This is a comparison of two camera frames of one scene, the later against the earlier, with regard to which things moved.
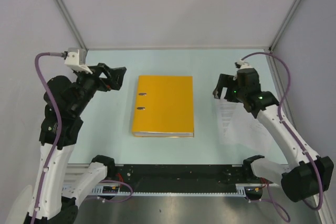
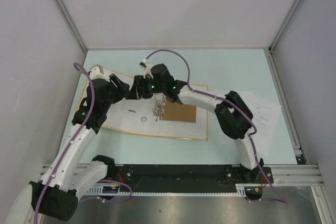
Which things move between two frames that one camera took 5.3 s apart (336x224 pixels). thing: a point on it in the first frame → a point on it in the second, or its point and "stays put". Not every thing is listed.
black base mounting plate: x=178 y=178 stays put
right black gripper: x=224 y=81 → x=136 y=93
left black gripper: x=115 y=76 → x=121 y=91
